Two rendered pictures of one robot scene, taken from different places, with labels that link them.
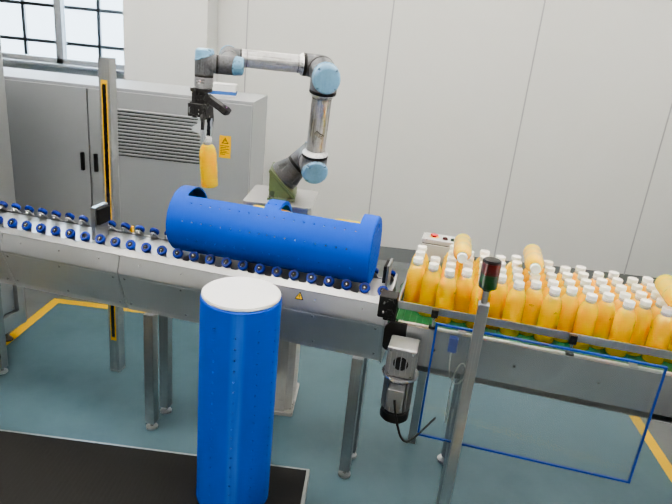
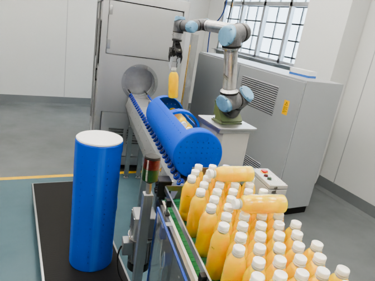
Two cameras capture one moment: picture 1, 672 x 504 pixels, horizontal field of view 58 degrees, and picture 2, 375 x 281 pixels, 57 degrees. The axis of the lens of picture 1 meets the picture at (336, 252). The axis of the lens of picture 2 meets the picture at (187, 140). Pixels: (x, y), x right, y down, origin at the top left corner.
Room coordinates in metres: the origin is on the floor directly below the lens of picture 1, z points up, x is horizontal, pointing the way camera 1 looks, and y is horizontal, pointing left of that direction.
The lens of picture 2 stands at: (1.37, -1.63, 1.74)
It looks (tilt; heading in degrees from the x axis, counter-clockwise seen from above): 18 degrees down; 59
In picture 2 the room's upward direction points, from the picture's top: 9 degrees clockwise
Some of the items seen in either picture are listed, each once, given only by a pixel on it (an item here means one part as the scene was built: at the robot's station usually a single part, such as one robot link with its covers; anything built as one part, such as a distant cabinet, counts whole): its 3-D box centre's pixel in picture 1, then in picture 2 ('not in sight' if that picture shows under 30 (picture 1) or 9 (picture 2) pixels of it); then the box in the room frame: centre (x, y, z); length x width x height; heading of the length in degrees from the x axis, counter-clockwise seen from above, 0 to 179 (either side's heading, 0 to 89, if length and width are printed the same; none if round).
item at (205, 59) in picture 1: (205, 62); (179, 24); (2.49, 0.60, 1.75); 0.09 x 0.08 x 0.11; 104
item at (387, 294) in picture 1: (388, 305); (163, 187); (2.12, -0.22, 0.95); 0.10 x 0.07 x 0.10; 168
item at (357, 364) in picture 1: (351, 417); not in sight; (2.27, -0.14, 0.31); 0.06 x 0.06 x 0.63; 78
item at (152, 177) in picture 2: (488, 280); (150, 173); (1.89, -0.52, 1.18); 0.06 x 0.06 x 0.05
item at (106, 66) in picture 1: (112, 227); (181, 124); (2.95, 1.17, 0.85); 0.06 x 0.06 x 1.70; 78
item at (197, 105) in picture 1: (201, 103); (175, 48); (2.49, 0.61, 1.59); 0.09 x 0.08 x 0.12; 78
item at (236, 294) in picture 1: (241, 293); (99, 137); (1.92, 0.32, 1.03); 0.28 x 0.28 x 0.01
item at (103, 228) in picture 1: (101, 221); not in sight; (2.60, 1.08, 1.00); 0.10 x 0.04 x 0.15; 168
